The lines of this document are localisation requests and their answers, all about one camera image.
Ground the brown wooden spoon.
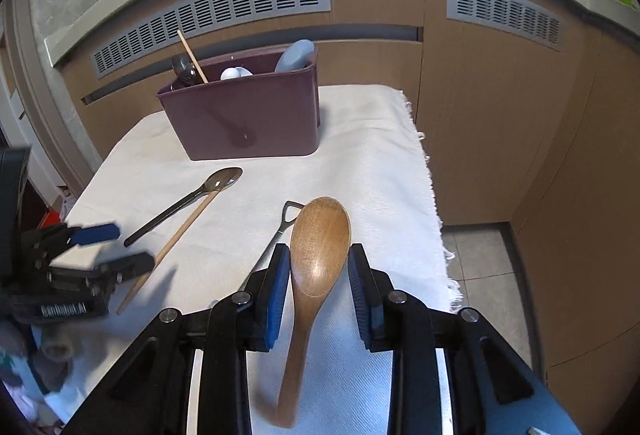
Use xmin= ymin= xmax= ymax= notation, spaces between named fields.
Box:
xmin=270 ymin=196 xmax=352 ymax=428

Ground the dark translucent plastic spoon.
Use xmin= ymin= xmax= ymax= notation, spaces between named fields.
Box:
xmin=123 ymin=166 xmax=244 ymax=247
xmin=171 ymin=54 xmax=201 ymax=89

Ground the wooden chopstick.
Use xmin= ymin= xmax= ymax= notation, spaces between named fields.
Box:
xmin=116 ymin=189 xmax=221 ymax=315
xmin=177 ymin=30 xmax=210 ymax=84

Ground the pile of clothes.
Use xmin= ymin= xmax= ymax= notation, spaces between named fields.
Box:
xmin=0 ymin=320 xmax=76 ymax=421

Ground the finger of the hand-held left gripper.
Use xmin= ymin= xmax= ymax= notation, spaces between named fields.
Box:
xmin=22 ymin=223 xmax=121 ymax=251
xmin=50 ymin=252 xmax=156 ymax=288

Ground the blue-grey rice paddle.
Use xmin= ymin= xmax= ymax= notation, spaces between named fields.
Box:
xmin=274 ymin=40 xmax=317 ymax=73

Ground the maroon plastic utensil holder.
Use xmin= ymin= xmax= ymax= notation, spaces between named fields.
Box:
xmin=156 ymin=60 xmax=321 ymax=162

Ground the long grey vent grille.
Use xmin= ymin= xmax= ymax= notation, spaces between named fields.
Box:
xmin=90 ymin=0 xmax=333 ymax=80

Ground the shovel-shaped metal spoon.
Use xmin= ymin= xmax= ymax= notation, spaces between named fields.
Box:
xmin=237 ymin=200 xmax=307 ymax=293

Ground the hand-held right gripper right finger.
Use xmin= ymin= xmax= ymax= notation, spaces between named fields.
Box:
xmin=347 ymin=242 xmax=583 ymax=435

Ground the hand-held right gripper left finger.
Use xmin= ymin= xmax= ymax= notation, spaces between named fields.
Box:
xmin=62 ymin=242 xmax=293 ymax=435

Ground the white tablecloth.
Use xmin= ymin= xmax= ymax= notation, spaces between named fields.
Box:
xmin=47 ymin=84 xmax=463 ymax=435

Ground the short grey vent grille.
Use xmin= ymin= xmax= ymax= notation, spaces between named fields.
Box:
xmin=446 ymin=0 xmax=568 ymax=52

